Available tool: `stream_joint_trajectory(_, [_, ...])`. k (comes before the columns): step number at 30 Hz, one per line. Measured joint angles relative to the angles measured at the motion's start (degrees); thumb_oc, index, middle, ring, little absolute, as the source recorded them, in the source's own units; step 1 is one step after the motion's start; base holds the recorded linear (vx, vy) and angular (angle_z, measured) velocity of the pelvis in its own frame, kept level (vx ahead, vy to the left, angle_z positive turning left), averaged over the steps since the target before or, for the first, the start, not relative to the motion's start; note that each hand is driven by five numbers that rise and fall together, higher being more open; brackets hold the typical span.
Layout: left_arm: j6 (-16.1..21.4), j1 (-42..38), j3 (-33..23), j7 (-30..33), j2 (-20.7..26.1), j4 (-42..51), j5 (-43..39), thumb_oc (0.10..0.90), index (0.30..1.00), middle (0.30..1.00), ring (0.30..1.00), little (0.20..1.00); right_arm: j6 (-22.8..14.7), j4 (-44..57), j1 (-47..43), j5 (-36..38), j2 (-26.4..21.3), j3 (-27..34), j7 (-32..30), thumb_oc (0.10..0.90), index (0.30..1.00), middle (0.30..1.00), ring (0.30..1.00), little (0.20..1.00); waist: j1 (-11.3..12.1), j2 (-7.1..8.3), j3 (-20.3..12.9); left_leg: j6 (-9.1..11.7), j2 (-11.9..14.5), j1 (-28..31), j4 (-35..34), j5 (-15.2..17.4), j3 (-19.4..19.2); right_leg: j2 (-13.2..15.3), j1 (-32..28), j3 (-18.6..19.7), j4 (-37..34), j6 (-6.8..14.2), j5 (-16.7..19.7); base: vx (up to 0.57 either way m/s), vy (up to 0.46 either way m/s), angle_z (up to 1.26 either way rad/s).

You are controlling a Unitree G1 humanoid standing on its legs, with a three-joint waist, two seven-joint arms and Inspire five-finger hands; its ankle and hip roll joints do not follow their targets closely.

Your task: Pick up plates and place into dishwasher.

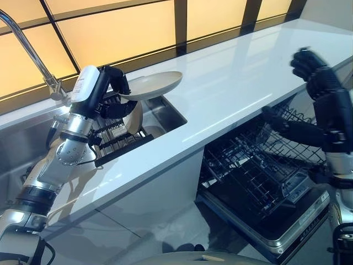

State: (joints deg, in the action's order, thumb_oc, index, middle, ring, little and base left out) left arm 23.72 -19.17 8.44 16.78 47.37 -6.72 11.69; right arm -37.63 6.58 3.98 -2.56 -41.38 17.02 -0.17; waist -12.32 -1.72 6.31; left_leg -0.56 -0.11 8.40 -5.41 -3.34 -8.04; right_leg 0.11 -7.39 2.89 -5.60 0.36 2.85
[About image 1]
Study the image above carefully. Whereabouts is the black wire dishwasher rack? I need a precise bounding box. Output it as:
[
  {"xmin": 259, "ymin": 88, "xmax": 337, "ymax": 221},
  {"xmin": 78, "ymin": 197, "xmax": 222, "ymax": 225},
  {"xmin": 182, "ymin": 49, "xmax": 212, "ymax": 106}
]
[{"xmin": 200, "ymin": 104, "xmax": 331, "ymax": 219}]

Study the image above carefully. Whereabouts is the white cabinet front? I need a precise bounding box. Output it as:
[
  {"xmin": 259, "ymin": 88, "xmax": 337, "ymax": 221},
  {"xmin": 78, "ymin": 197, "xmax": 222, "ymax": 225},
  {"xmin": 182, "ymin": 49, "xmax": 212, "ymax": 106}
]
[{"xmin": 41, "ymin": 145, "xmax": 206, "ymax": 265}]

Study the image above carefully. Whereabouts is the stainless steel dishwasher door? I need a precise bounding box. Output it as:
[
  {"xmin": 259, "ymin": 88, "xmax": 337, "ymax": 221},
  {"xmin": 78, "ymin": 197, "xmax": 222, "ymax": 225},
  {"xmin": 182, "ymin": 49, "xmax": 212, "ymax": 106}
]
[{"xmin": 194, "ymin": 176, "xmax": 331, "ymax": 255}]

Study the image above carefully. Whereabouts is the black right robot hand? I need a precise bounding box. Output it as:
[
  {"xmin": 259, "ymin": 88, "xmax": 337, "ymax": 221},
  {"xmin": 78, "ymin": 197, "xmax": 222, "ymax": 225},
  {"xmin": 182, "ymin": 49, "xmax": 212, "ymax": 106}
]
[{"xmin": 261, "ymin": 47, "xmax": 353, "ymax": 154}]

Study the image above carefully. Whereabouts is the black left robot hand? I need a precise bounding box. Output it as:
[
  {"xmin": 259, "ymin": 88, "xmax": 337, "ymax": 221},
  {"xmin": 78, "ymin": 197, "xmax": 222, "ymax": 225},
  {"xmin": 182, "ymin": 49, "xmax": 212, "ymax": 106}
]
[{"xmin": 71, "ymin": 65, "xmax": 138, "ymax": 120}]

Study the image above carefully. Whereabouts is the black dish drying rack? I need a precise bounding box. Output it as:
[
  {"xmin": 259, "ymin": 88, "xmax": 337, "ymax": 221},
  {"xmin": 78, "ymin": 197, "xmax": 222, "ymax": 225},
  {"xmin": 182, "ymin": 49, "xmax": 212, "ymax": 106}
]
[{"xmin": 87, "ymin": 91, "xmax": 155, "ymax": 168}]

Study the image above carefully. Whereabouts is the chrome kitchen faucet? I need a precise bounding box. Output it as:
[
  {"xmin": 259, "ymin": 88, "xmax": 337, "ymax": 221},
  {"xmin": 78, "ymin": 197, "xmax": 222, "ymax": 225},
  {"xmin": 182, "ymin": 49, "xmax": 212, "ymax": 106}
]
[{"xmin": 0, "ymin": 9, "xmax": 73, "ymax": 106}]

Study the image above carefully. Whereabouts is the beige ceramic plate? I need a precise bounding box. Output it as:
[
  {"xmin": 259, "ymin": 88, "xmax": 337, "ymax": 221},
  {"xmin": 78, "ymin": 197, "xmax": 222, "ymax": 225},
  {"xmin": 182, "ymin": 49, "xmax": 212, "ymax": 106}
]
[
  {"xmin": 121, "ymin": 101, "xmax": 144, "ymax": 135},
  {"xmin": 120, "ymin": 71, "xmax": 183, "ymax": 102}
]

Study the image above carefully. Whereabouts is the stainless steel sink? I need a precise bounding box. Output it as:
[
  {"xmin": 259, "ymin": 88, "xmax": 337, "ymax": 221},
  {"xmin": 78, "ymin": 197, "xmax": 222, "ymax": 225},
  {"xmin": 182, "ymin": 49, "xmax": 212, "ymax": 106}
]
[{"xmin": 0, "ymin": 89, "xmax": 189, "ymax": 205}]

